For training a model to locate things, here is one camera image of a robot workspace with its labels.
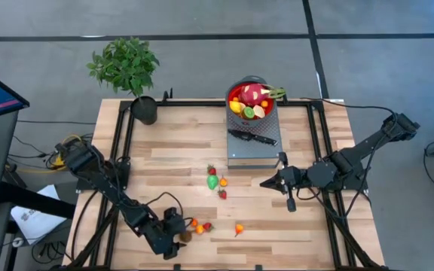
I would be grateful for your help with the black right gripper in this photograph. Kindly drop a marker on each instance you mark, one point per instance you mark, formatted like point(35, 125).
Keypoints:
point(294, 177)

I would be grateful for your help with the black knife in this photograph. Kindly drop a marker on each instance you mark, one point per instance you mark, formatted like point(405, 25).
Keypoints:
point(252, 136)

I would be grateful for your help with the red orange round toy fruit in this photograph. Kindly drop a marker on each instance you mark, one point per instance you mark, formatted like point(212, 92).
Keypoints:
point(194, 222)

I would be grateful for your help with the white paper sheet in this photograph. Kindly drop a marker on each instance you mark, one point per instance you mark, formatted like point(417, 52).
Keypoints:
point(36, 222)

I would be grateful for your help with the black aluminium table frame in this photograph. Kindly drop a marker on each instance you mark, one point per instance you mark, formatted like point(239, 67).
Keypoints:
point(217, 103)

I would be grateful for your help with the red orange toy pear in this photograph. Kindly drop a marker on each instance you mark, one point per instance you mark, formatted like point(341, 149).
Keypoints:
point(239, 228)

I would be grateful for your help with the orange yellow toy pear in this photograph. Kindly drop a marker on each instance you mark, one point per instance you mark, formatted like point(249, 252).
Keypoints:
point(264, 104)

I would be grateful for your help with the green potted tree black pot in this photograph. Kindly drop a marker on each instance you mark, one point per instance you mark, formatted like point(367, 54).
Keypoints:
point(126, 64)

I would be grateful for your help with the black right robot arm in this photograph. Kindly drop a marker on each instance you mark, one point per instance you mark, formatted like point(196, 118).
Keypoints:
point(367, 147)

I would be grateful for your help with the grey perforated metal shelf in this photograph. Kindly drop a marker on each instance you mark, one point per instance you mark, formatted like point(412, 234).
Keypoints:
point(254, 154)

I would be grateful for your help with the pink toy dragon fruit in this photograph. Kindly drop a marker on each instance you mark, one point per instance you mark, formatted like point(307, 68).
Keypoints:
point(251, 94)

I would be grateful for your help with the yellow toy lemon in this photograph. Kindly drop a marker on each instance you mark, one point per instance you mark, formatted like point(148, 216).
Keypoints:
point(236, 107)

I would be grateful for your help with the brown toy kiwi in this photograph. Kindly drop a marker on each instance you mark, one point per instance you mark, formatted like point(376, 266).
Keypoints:
point(186, 237)

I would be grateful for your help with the green toy pear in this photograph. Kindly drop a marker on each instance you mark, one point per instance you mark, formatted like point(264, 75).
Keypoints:
point(212, 182)

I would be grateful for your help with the yellow red toy pear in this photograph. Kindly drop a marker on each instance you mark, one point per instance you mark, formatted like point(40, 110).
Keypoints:
point(199, 229)

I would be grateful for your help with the red toy strawberry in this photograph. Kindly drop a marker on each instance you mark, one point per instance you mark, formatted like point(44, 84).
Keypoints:
point(211, 170)
point(208, 226)
point(222, 194)

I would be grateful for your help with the cream cut fruit half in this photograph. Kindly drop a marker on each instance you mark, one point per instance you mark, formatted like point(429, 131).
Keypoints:
point(259, 111)

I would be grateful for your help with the black cart frame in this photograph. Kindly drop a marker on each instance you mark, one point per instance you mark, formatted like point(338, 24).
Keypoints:
point(32, 199)

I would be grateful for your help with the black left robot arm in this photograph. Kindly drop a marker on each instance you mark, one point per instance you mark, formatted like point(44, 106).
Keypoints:
point(107, 184)

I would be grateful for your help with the small orange toy pear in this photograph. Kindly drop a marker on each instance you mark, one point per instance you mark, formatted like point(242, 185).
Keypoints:
point(223, 182)

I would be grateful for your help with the red collapsible bowl grey rim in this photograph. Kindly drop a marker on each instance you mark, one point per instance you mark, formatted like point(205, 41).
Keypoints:
point(233, 92)

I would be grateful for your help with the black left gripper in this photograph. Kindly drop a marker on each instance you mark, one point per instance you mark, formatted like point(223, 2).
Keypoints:
point(168, 229)

